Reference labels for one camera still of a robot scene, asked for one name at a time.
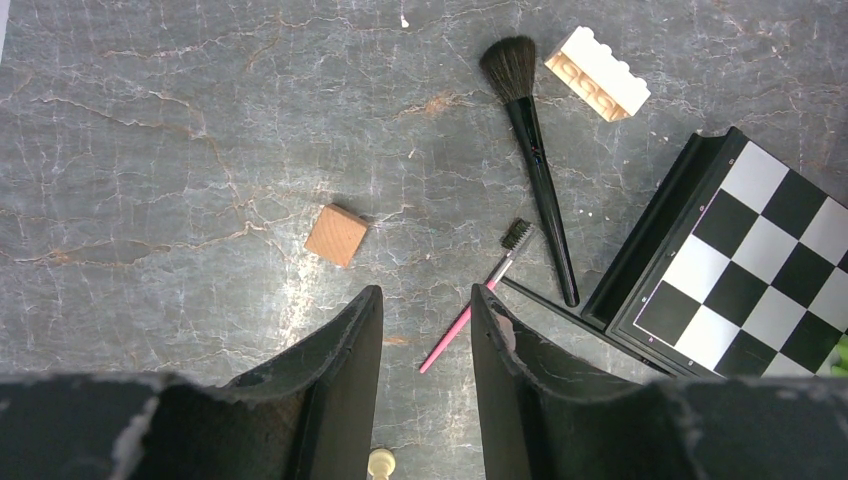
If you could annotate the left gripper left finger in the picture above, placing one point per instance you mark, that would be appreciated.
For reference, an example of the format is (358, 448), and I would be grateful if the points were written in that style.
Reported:
(306, 413)

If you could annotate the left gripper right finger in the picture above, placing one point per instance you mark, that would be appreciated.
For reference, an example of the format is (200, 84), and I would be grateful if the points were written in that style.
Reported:
(545, 413)

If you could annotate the thin black makeup stick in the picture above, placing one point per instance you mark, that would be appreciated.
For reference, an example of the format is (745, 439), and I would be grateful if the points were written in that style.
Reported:
(570, 315)

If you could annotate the black makeup brush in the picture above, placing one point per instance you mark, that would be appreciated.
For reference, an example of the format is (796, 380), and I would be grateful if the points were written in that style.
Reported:
(509, 67)

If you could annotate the cream chess pawn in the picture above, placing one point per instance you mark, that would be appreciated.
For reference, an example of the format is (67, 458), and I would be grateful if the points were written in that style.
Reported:
(381, 464)

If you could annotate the brown wooden cube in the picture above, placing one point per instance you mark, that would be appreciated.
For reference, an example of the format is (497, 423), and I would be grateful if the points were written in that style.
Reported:
(336, 235)

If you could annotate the black white chessboard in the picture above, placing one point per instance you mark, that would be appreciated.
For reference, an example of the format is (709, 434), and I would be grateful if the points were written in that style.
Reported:
(737, 267)

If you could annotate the green owl toy block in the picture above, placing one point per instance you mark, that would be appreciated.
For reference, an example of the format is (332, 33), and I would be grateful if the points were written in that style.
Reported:
(838, 367)

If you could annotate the white lego brick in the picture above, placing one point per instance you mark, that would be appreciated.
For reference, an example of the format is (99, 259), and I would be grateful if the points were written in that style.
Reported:
(589, 68)

